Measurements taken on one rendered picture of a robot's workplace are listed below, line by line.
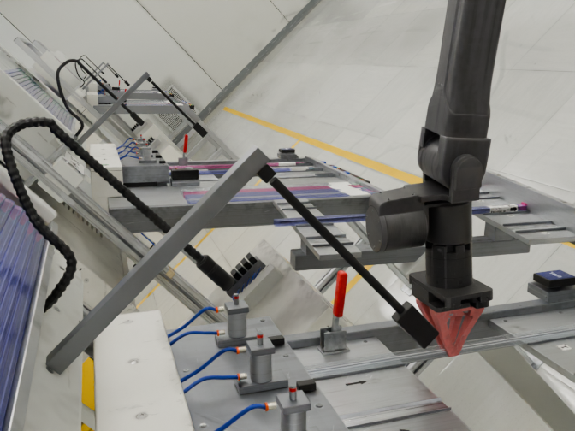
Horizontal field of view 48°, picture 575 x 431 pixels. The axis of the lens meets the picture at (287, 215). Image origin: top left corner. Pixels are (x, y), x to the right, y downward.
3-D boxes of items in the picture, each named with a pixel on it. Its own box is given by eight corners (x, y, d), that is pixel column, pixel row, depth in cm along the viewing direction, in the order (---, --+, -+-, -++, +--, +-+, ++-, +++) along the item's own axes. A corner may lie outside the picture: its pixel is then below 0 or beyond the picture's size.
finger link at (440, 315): (438, 369, 81) (436, 297, 79) (411, 345, 88) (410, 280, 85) (486, 358, 83) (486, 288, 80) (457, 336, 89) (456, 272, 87)
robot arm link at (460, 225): (480, 194, 78) (458, 185, 83) (427, 201, 76) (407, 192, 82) (481, 250, 79) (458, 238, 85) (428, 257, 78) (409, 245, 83)
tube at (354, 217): (522, 209, 129) (523, 203, 129) (526, 210, 128) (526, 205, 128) (273, 224, 117) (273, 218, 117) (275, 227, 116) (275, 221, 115)
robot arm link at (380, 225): (484, 155, 73) (449, 138, 81) (388, 166, 71) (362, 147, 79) (478, 252, 77) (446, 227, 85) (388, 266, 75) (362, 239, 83)
